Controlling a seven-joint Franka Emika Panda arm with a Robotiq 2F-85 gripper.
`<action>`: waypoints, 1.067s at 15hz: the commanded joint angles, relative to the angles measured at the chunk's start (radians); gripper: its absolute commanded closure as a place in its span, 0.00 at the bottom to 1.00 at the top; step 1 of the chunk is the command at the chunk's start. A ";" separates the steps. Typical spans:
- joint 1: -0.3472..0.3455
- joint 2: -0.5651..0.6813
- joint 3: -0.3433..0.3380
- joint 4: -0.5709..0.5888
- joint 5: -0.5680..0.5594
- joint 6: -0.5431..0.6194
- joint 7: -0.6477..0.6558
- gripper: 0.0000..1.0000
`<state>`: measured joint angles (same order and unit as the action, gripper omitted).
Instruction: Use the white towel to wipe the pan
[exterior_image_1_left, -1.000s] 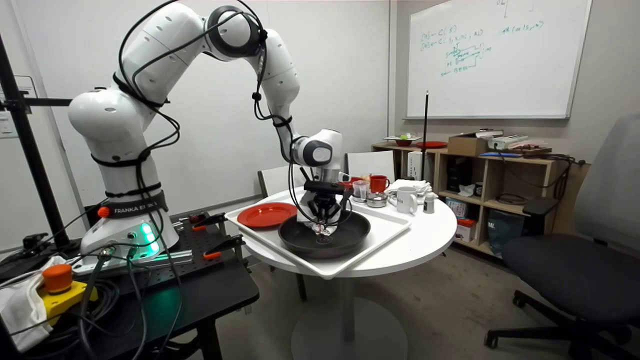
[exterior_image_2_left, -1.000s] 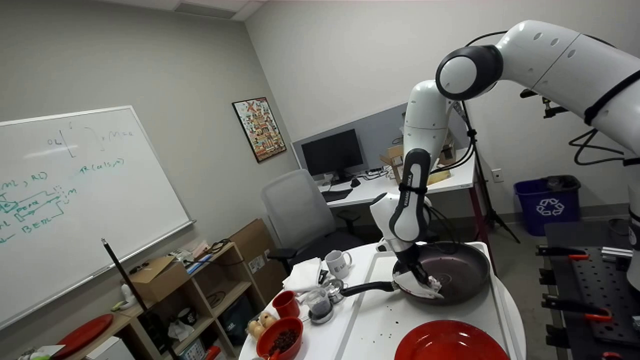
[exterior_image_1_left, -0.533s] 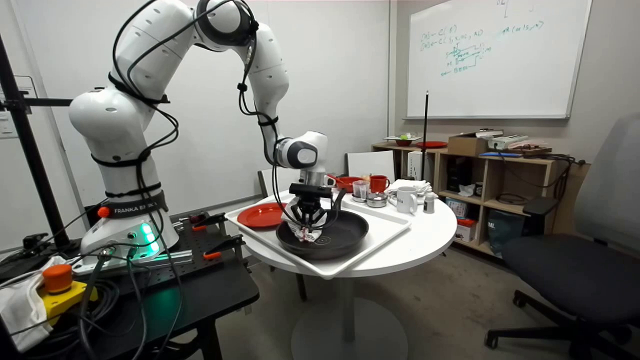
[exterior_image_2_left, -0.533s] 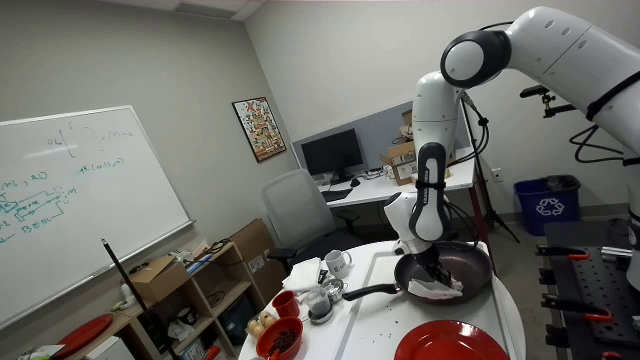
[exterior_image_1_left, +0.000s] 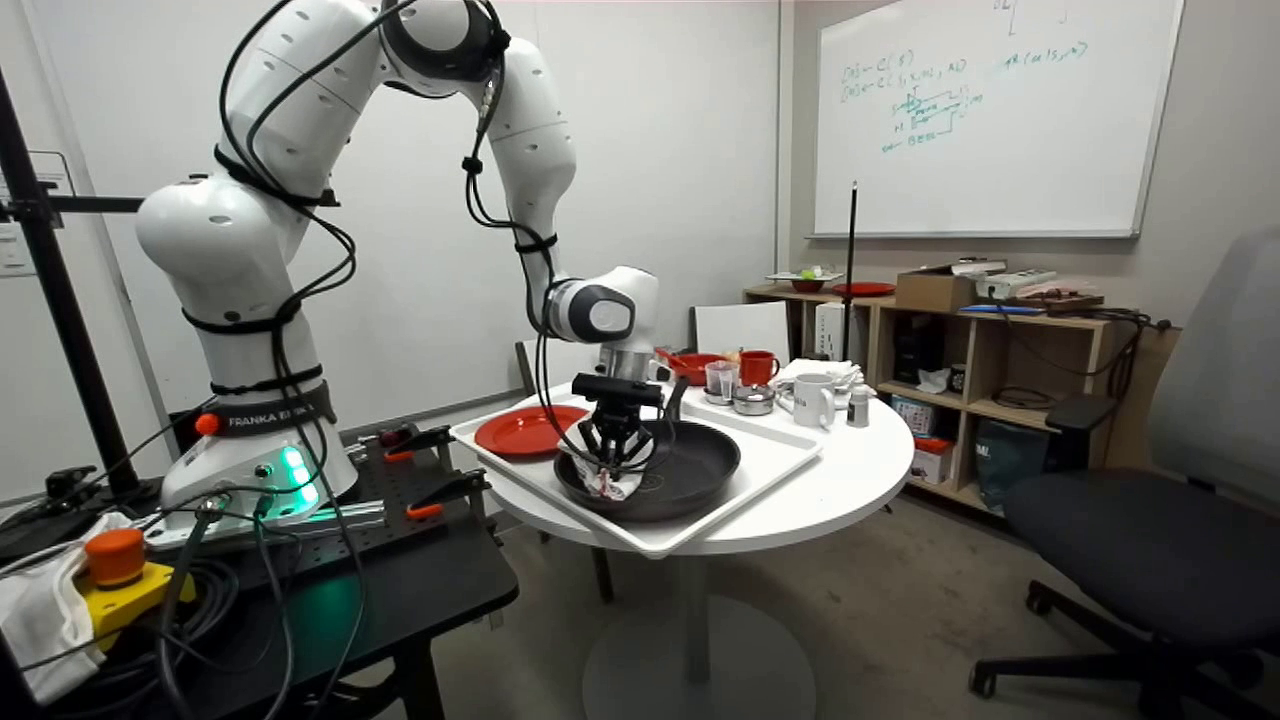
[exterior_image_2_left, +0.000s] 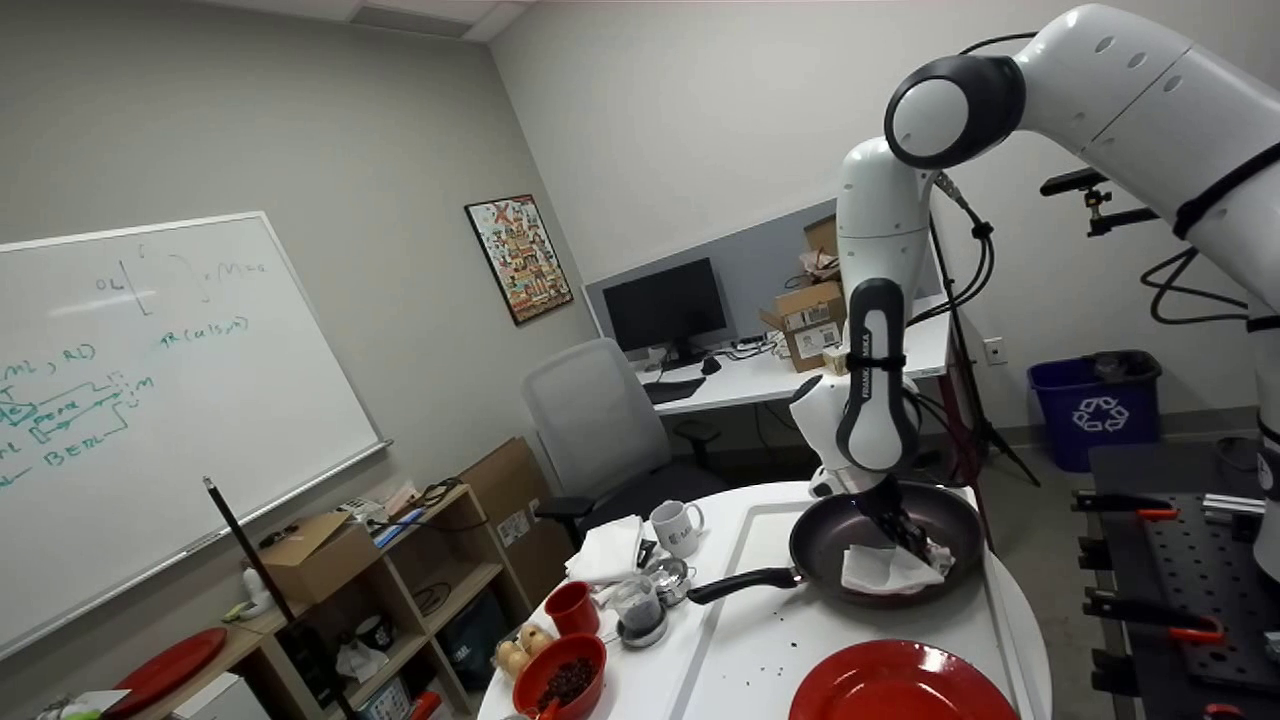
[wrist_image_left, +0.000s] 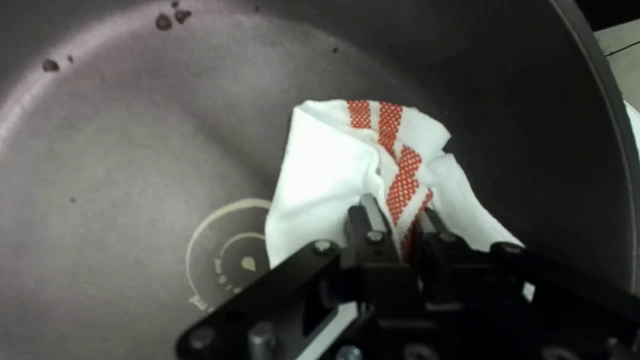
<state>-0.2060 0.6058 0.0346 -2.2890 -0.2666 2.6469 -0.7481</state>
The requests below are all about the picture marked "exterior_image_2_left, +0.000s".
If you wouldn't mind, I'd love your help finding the grey office chair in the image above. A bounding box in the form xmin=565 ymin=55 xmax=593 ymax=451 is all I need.
xmin=519 ymin=337 xmax=732 ymax=547

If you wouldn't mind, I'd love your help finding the silver metal part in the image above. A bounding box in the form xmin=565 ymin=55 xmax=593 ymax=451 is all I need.
xmin=1199 ymin=492 xmax=1267 ymax=527

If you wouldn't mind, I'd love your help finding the black clamp with orange handle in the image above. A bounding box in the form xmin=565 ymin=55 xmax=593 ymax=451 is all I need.
xmin=1071 ymin=489 xmax=1182 ymax=524
xmin=1082 ymin=587 xmax=1227 ymax=647

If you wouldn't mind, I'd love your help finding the black pole stand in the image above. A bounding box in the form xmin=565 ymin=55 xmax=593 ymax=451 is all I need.
xmin=202 ymin=476 xmax=358 ymax=720

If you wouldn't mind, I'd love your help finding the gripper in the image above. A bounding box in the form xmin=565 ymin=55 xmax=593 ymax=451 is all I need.
xmin=856 ymin=476 xmax=942 ymax=560

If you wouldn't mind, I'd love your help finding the white bottle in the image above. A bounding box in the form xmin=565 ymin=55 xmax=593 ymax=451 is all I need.
xmin=239 ymin=564 xmax=277 ymax=617

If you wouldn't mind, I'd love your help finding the black tripod stand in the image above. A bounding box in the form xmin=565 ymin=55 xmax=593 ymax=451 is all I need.
xmin=928 ymin=170 xmax=1042 ymax=489

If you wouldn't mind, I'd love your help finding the heap of yellow round vegetables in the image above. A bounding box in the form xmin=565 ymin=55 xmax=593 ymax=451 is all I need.
xmin=494 ymin=623 xmax=557 ymax=678

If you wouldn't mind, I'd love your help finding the flat cardboard box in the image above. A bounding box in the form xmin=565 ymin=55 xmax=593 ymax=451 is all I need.
xmin=459 ymin=436 xmax=577 ymax=607

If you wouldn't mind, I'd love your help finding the camera on mount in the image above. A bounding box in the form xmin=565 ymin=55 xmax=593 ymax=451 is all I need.
xmin=1039 ymin=166 xmax=1162 ymax=239

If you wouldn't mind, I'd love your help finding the dark blue storage bin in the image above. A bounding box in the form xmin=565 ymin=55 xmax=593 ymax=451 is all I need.
xmin=439 ymin=591 xmax=507 ymax=692

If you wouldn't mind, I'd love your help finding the white box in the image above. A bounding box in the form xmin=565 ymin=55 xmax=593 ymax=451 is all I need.
xmin=169 ymin=671 xmax=272 ymax=720

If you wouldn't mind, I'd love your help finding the white towel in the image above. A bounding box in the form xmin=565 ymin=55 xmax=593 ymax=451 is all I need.
xmin=840 ymin=539 xmax=957 ymax=597

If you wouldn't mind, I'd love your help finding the white desk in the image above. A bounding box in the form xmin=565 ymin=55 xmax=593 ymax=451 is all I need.
xmin=638 ymin=294 xmax=952 ymax=418

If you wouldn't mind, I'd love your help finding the glass jar with dark lid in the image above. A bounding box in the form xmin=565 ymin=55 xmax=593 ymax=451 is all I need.
xmin=609 ymin=577 xmax=670 ymax=650

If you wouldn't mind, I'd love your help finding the black monitor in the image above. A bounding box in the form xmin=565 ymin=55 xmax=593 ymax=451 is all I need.
xmin=601 ymin=256 xmax=732 ymax=367

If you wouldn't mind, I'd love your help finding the whiteboard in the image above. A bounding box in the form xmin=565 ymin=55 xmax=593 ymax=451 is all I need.
xmin=0 ymin=210 xmax=394 ymax=662

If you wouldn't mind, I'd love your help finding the stack of white napkins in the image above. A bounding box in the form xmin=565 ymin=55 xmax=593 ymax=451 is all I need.
xmin=564 ymin=514 xmax=647 ymax=587

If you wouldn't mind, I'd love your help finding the white mug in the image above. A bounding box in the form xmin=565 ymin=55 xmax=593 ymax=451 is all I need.
xmin=649 ymin=499 xmax=707 ymax=560

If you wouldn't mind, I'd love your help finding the dark frying pan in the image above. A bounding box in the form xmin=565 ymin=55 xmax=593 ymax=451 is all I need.
xmin=686 ymin=481 xmax=987 ymax=609

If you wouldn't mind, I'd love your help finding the stack of cardboard boxes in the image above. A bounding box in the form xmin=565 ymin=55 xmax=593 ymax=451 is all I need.
xmin=758 ymin=214 xmax=852 ymax=375

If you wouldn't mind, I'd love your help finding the large red plate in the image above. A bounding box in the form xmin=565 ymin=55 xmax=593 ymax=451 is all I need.
xmin=788 ymin=639 xmax=1022 ymax=720

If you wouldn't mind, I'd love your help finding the blue recycling bin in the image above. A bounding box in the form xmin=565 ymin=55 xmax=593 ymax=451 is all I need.
xmin=1026 ymin=349 xmax=1164 ymax=474

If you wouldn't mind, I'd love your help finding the black keyboard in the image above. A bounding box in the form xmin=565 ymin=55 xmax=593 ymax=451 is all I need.
xmin=642 ymin=377 xmax=708 ymax=406

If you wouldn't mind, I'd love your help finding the red bowl of beans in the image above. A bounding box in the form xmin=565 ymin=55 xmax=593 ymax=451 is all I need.
xmin=511 ymin=633 xmax=609 ymax=720

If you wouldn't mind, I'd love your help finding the framed colourful poster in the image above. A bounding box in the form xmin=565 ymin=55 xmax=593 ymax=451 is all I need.
xmin=463 ymin=193 xmax=576 ymax=327

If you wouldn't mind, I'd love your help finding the red cup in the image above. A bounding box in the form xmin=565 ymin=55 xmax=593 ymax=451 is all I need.
xmin=544 ymin=581 xmax=602 ymax=638

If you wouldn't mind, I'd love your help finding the open cardboard box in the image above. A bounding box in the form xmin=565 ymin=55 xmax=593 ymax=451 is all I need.
xmin=257 ymin=511 xmax=382 ymax=607

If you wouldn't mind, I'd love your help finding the wooden shelf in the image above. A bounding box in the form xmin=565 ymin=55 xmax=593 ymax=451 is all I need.
xmin=100 ymin=484 xmax=507 ymax=720

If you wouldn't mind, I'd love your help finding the small silver bowl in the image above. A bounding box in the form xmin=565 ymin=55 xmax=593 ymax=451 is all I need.
xmin=645 ymin=557 xmax=697 ymax=607

